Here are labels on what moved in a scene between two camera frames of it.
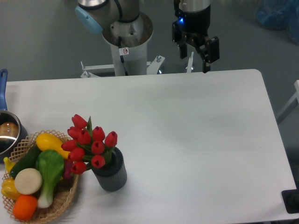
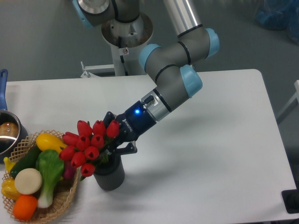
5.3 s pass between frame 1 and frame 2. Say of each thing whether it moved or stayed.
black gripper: moved
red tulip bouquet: moved
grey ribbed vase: stayed
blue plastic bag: stayed
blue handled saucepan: stayed
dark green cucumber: stayed
